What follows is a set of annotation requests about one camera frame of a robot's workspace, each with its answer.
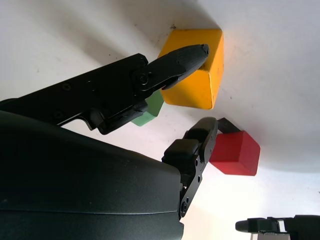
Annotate green cube block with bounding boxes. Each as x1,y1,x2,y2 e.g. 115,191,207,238
131,89,165,127

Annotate yellow cube block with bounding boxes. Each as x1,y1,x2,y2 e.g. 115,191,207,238
157,28,225,110

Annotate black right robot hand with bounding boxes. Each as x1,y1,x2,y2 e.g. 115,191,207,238
0,43,219,240

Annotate red cube block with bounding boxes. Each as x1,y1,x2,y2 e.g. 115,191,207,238
209,131,261,177

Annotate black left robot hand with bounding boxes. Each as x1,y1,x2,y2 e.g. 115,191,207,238
234,214,320,240

